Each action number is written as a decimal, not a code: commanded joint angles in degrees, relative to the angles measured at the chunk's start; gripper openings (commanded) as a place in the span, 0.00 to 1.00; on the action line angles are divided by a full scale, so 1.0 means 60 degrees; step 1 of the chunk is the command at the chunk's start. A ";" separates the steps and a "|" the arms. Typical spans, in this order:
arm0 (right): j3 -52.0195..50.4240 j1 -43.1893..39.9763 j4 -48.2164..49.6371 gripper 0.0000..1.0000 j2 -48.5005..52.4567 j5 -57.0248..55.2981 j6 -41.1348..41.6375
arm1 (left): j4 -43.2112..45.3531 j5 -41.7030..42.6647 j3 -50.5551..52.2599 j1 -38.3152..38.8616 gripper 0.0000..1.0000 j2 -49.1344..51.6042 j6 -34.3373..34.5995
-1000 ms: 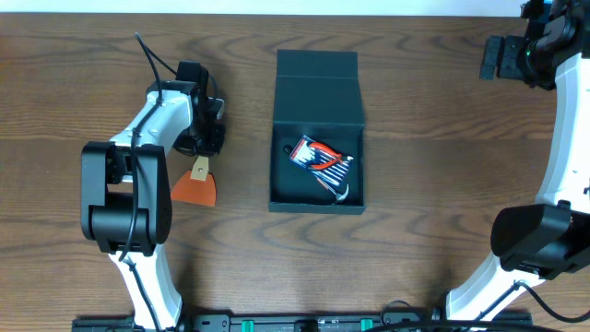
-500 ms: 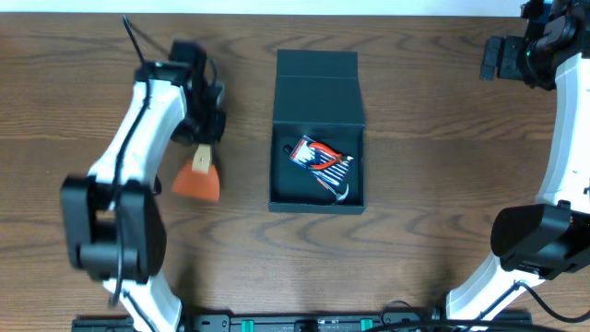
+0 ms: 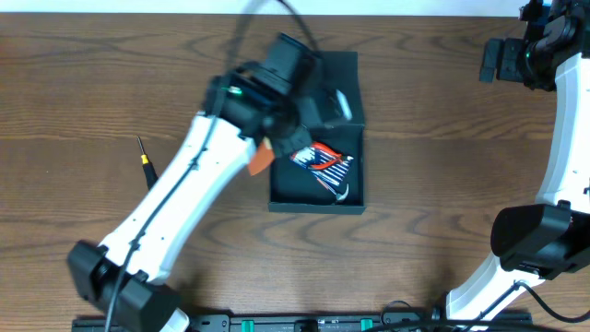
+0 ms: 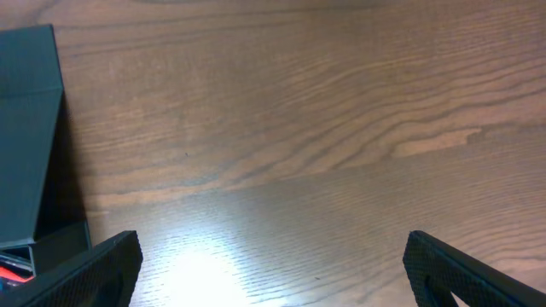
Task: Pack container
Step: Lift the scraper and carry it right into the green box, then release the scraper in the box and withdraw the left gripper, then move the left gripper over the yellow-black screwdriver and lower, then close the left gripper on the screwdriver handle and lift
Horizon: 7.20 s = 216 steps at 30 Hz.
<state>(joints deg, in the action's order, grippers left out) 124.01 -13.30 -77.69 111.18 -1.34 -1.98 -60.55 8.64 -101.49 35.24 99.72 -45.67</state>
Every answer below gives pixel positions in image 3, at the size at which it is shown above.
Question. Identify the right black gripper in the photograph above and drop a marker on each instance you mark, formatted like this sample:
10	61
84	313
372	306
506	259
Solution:
510	69

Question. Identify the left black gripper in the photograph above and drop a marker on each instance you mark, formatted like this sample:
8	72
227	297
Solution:
318	116

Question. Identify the red handled pliers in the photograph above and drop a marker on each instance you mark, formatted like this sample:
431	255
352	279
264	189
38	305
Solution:
325	157

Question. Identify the precision screwdriver set case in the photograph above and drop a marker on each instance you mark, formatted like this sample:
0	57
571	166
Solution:
333	175

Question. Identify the orange scraper wooden handle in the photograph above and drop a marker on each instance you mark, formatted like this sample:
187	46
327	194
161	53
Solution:
262	158

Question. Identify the small claw hammer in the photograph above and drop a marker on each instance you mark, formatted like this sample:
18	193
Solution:
339	196

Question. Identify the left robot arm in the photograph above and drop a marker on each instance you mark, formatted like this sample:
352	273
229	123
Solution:
251	109

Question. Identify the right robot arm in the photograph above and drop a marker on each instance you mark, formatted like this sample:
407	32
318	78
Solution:
536	243

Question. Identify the dark green open box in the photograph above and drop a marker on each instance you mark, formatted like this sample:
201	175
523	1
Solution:
294	189

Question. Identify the black yellow screwdriver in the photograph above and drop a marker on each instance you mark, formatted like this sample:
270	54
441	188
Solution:
147	166

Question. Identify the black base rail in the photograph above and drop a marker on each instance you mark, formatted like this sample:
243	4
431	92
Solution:
293	323

